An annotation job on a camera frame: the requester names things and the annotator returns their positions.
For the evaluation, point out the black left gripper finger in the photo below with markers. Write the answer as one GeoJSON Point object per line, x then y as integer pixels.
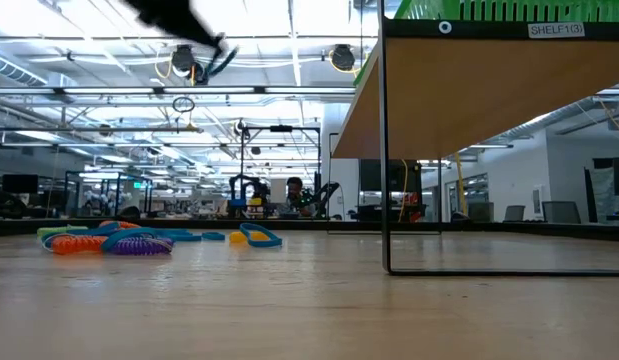
{"type": "Point", "coordinates": [174, 15]}

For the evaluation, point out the orange coil band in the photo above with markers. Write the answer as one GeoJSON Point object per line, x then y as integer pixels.
{"type": "Point", "coordinates": [79, 245]}
{"type": "Point", "coordinates": [121, 224]}

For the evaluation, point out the yellow-orange coil band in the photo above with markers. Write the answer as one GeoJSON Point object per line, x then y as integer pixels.
{"type": "Point", "coordinates": [236, 237]}

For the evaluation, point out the green rubber band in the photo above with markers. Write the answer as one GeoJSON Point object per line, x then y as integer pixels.
{"type": "Point", "coordinates": [59, 231]}

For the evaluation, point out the black background robot arm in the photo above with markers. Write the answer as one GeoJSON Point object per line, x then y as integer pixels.
{"type": "Point", "coordinates": [329, 190]}
{"type": "Point", "coordinates": [232, 192]}

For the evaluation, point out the grey office chair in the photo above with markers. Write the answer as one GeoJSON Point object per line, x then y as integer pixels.
{"type": "Point", "coordinates": [481, 212]}
{"type": "Point", "coordinates": [561, 212]}
{"type": "Point", "coordinates": [514, 214]}

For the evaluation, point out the purple coil band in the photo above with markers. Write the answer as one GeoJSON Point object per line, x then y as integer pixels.
{"type": "Point", "coordinates": [139, 246]}

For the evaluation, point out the green plastic basket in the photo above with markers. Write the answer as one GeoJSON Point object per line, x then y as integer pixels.
{"type": "Point", "coordinates": [429, 10]}

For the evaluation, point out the black large monitor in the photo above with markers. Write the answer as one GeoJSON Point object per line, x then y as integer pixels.
{"type": "Point", "coordinates": [374, 175]}

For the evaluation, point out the yellow pole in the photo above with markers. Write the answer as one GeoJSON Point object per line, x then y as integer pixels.
{"type": "Point", "coordinates": [460, 185]}

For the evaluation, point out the white shelf label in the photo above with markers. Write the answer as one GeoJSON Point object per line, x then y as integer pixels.
{"type": "Point", "coordinates": [556, 30]}

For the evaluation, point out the grey curtain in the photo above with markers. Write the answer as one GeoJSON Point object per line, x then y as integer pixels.
{"type": "Point", "coordinates": [601, 195]}

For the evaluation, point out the black gantry frame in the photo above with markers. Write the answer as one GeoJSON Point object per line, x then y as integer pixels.
{"type": "Point", "coordinates": [281, 128]}

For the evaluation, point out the black aluminium table frame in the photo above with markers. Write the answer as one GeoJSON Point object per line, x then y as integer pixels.
{"type": "Point", "coordinates": [19, 227]}

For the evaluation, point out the wooden shelf black frame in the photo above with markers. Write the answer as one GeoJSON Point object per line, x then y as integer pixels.
{"type": "Point", "coordinates": [464, 90]}

